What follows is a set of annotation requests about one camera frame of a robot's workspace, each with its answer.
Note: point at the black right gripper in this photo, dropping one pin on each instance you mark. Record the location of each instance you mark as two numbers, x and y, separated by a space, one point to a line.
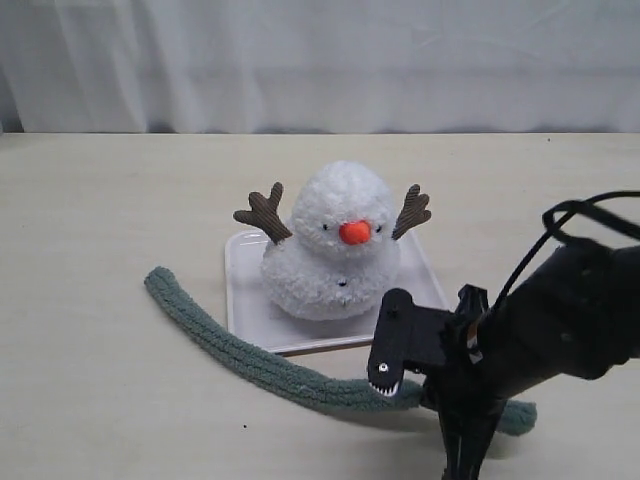
466 363

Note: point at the teal fuzzy scarf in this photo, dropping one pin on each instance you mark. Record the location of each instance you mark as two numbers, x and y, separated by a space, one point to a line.
295 383

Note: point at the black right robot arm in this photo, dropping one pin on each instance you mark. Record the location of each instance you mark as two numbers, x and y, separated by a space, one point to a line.
577 314

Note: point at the white fluffy plush toy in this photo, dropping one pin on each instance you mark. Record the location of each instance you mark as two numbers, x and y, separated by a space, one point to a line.
338 252

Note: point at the white plastic tray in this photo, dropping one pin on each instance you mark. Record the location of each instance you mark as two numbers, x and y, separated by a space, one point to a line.
252 317

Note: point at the white backdrop curtain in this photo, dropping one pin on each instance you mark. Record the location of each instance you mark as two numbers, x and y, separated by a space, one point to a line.
319 66

